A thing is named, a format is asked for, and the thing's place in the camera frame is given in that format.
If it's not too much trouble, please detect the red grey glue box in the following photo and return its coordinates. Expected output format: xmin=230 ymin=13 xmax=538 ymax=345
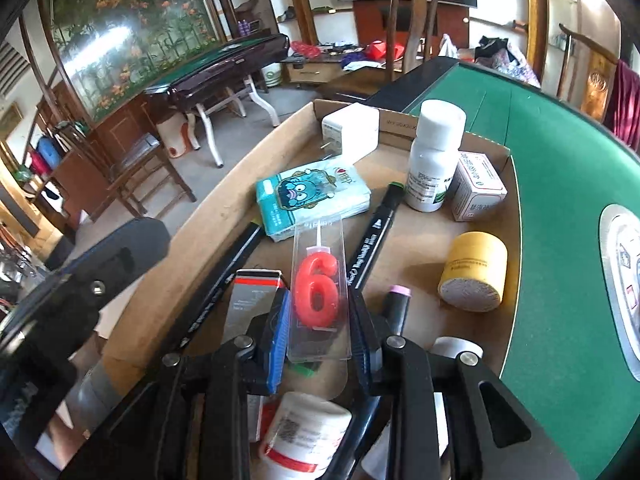
xmin=222 ymin=269 xmax=290 ymax=346

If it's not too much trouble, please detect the flower wall painting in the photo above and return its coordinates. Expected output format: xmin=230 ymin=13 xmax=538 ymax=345
xmin=37 ymin=0 xmax=226 ymax=121

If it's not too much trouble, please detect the wooden television cabinet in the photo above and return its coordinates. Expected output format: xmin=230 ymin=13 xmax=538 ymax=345
xmin=352 ymin=0 xmax=471 ymax=61

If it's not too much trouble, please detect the plain wooden chair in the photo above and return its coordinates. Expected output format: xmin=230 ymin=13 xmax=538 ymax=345
xmin=385 ymin=0 xmax=446 ymax=81

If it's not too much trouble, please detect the carved wooden chair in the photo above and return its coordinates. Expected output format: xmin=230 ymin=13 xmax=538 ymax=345
xmin=557 ymin=22 xmax=626 ymax=121

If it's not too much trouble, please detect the white charger adapter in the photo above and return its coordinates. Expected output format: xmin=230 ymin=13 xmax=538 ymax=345
xmin=320 ymin=102 xmax=381 ymax=166

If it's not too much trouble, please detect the white bottle red label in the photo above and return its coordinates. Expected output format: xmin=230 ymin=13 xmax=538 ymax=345
xmin=257 ymin=391 xmax=353 ymax=480

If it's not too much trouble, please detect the yellow jar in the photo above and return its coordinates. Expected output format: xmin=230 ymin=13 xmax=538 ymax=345
xmin=437 ymin=231 xmax=510 ymax=313

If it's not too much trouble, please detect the cartoon print tissue packet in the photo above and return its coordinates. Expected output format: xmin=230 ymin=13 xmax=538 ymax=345
xmin=256 ymin=160 xmax=372 ymax=243

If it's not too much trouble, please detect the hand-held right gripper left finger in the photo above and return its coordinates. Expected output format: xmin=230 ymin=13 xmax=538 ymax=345
xmin=60 ymin=287 xmax=293 ymax=480

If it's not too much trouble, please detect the low wooden table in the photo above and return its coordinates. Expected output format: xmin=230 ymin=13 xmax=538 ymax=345
xmin=280 ymin=42 xmax=386 ymax=86

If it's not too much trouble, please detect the cardboard box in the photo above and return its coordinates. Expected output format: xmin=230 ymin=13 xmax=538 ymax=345
xmin=95 ymin=100 xmax=521 ymax=480

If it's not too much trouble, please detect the pile of clothes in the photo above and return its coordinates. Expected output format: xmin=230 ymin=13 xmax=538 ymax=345
xmin=472 ymin=35 xmax=541 ymax=88

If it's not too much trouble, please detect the white pink medicine box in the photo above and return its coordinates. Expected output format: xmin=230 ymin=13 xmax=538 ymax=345
xmin=447 ymin=151 xmax=508 ymax=222

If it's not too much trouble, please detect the dark folding mahjong table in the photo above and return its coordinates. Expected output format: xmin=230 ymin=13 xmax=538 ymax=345
xmin=145 ymin=34 xmax=291 ymax=168

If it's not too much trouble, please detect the dark wooden armchair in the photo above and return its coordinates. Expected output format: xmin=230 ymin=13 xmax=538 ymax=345
xmin=55 ymin=120 xmax=196 ymax=218

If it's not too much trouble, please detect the red number candle packet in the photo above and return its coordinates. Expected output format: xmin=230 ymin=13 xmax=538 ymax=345
xmin=286 ymin=215 xmax=362 ymax=401

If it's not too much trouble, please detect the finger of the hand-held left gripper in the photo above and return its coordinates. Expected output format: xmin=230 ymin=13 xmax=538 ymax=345
xmin=50 ymin=217 xmax=172 ymax=311

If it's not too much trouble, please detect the round table control panel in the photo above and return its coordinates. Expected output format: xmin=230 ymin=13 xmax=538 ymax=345
xmin=599 ymin=204 xmax=640 ymax=366

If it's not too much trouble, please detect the white bottle green label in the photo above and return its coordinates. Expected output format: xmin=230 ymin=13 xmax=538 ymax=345
xmin=404 ymin=100 xmax=467 ymax=212

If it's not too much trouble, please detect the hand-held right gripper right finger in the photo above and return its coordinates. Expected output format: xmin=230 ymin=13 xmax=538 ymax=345
xmin=347 ymin=287 xmax=576 ymax=480

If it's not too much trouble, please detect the black marker green cap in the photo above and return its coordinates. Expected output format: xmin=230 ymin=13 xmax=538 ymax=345
xmin=300 ymin=182 xmax=406 ymax=375

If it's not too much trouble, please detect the red cloth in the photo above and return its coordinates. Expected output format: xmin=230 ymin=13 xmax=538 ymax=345
xmin=605 ymin=59 xmax=640 ymax=153

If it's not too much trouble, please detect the white bucket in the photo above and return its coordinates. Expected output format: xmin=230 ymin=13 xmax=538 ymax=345
xmin=264 ymin=62 xmax=286 ymax=92

